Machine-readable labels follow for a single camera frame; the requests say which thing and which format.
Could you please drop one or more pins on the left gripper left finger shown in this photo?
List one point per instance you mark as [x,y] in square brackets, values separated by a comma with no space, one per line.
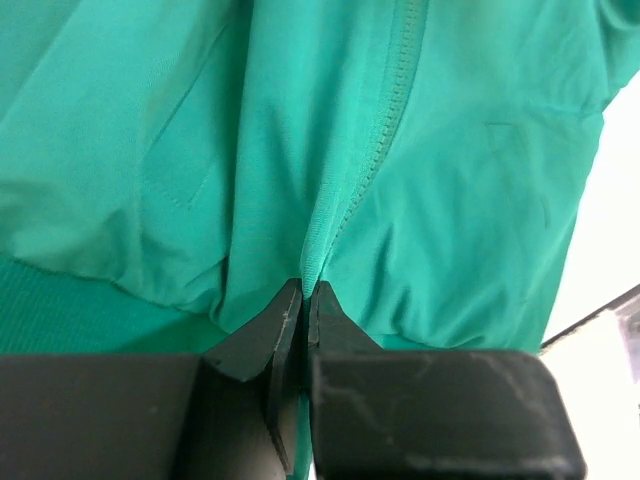
[257,372]

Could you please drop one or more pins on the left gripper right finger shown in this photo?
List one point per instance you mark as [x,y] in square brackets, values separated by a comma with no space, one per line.
[332,336]

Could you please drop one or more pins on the green zip-up jacket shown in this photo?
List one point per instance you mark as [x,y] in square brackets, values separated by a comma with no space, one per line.
[166,166]

